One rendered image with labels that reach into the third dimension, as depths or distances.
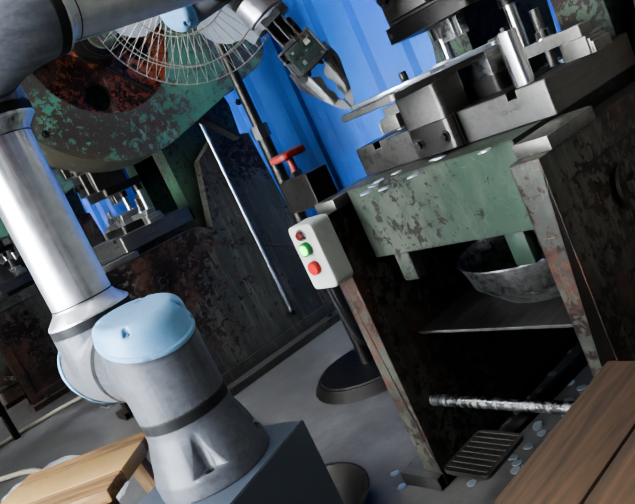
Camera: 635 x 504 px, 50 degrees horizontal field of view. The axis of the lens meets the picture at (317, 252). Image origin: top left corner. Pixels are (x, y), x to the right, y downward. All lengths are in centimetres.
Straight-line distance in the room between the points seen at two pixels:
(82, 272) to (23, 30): 31
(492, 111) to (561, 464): 60
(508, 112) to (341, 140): 219
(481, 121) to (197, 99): 149
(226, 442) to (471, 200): 57
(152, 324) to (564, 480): 48
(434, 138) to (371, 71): 181
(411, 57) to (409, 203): 169
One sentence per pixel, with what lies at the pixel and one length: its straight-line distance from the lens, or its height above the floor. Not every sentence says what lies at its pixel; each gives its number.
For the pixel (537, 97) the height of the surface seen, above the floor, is 68.
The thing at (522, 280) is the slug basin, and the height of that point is 38.
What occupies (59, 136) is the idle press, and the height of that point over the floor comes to 108.
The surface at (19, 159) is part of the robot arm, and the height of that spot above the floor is 91.
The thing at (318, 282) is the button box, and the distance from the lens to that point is 134.
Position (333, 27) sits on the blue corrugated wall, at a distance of 315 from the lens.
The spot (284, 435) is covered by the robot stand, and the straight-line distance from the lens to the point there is 91.
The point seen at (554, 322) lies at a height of 31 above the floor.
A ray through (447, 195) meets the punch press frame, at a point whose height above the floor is 59.
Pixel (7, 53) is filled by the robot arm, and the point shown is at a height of 101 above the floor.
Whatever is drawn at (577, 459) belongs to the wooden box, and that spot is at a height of 35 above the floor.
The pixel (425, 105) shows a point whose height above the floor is 74.
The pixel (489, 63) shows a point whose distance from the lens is 129.
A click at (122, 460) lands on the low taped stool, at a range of 153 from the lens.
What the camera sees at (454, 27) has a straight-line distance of 135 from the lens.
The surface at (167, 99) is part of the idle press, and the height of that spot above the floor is 107.
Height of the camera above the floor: 79
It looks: 10 degrees down
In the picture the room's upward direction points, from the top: 25 degrees counter-clockwise
